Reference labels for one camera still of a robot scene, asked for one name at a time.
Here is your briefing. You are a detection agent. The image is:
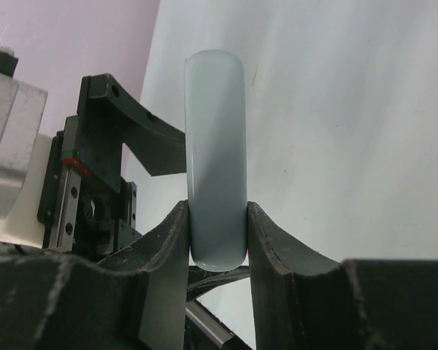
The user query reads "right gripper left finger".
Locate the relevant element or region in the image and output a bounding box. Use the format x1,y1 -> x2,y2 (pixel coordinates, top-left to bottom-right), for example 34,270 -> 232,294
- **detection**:
0,201 -> 188,349

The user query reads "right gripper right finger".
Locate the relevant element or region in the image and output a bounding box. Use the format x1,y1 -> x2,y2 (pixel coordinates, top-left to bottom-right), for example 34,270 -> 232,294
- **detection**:
247,202 -> 438,349

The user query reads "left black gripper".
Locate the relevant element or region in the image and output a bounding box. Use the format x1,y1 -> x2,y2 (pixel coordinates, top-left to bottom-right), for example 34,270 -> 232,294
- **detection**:
36,74 -> 186,261

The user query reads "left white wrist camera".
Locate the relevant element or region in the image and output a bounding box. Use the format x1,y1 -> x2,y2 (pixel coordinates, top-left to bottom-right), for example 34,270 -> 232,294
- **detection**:
0,47 -> 52,248

